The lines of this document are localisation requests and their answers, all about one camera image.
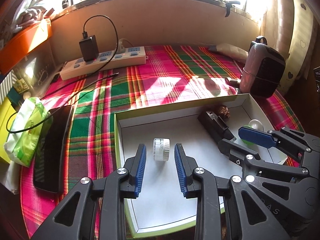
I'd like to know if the black bike light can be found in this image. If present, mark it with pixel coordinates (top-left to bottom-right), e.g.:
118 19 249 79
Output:
197 111 236 144

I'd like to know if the white ribbed roller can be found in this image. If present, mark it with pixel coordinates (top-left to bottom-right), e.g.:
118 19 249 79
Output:
153 138 170 161

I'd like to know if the brown walnut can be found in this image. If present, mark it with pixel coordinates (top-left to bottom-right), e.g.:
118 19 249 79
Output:
215 105 230 120

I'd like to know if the green white cardboard box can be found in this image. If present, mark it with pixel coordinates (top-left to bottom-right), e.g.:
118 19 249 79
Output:
114 93 288 238

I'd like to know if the black smartphone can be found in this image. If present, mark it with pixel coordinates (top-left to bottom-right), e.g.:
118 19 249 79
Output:
33 105 74 193

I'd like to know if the pink black desk fan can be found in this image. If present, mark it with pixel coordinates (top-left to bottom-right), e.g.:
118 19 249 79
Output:
240 36 286 98

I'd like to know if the plaid tablecloth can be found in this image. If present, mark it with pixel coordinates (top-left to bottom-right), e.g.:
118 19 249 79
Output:
19 44 304 239

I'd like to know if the green tissue pack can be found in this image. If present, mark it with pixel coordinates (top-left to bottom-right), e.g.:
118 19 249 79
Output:
3 97 49 167

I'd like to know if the yellow heart curtain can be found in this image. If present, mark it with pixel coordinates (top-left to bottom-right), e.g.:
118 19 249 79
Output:
260 0 317 95

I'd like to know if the white power strip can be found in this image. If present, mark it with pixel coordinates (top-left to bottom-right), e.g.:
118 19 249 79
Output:
60 47 146 81

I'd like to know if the black charger adapter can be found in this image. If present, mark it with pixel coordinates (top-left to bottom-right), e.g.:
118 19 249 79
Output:
79 31 99 62

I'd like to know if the yellow green box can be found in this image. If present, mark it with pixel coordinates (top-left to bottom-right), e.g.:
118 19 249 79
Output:
0 98 15 164

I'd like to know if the striped white box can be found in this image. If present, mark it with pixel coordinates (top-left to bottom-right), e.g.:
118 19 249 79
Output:
0 70 17 105

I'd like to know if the black window hook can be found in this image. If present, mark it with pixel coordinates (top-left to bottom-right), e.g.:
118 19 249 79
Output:
224 1 241 17

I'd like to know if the orange tray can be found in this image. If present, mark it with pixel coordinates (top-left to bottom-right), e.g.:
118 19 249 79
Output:
0 18 52 75

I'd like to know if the black charging cable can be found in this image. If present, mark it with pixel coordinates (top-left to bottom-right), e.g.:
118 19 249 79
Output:
6 15 121 133

